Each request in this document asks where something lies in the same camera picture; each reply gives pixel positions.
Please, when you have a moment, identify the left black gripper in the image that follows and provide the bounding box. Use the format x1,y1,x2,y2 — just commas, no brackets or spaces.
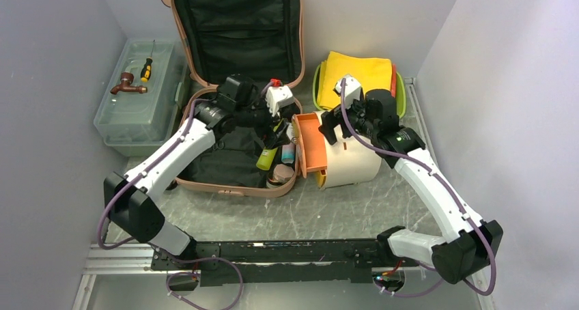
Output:
236,87,291,149

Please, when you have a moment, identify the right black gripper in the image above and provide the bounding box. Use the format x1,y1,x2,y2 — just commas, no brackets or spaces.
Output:
320,92,378,144

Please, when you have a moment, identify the cream appliance with orange rim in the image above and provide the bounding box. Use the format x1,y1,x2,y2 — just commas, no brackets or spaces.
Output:
292,111,382,190

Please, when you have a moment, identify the yellow cloth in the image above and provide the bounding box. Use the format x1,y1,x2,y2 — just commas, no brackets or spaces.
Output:
317,51,392,110

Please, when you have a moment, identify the green plastic tray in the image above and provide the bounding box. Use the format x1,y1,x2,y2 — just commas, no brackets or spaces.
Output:
312,61,406,118

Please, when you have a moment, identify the red printed package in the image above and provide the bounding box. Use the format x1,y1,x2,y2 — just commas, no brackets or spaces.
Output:
390,62,397,98

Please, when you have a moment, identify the pink hard-shell suitcase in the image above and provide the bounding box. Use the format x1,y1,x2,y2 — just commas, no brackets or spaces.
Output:
161,0,305,198

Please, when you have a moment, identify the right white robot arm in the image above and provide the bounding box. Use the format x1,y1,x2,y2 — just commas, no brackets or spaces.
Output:
319,89,503,295

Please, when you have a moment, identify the pink blue spray bottle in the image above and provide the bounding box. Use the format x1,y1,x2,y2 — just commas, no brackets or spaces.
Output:
281,143,296,165

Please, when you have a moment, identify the green yellow bottle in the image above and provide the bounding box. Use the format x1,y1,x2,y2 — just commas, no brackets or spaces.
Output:
256,147,278,171

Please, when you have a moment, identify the pink hexagonal lid jar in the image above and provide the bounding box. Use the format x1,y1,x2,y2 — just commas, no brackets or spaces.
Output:
268,164,295,186

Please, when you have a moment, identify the translucent plastic toolbox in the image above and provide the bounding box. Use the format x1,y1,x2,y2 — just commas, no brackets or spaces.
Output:
94,38,188,157

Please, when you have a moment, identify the yellow black screwdriver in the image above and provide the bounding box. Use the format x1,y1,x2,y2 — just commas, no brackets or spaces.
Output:
140,40,156,83

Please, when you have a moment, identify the brown brass faucet valve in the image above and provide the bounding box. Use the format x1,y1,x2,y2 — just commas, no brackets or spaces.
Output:
110,72,148,95

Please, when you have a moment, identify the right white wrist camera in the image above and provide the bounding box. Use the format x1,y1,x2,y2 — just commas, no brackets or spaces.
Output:
333,74,363,108

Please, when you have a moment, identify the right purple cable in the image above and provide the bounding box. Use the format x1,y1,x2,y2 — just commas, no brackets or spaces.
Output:
339,78,498,299

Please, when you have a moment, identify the purple cable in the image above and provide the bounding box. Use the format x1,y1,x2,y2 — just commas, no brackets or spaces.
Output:
339,78,498,299
96,81,245,310

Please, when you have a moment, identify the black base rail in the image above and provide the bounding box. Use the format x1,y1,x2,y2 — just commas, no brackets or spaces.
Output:
150,238,417,287

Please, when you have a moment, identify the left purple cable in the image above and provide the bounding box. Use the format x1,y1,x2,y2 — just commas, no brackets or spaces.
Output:
96,81,245,310

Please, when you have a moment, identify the aluminium frame profile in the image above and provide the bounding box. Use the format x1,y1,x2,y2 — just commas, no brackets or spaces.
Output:
73,238,490,309

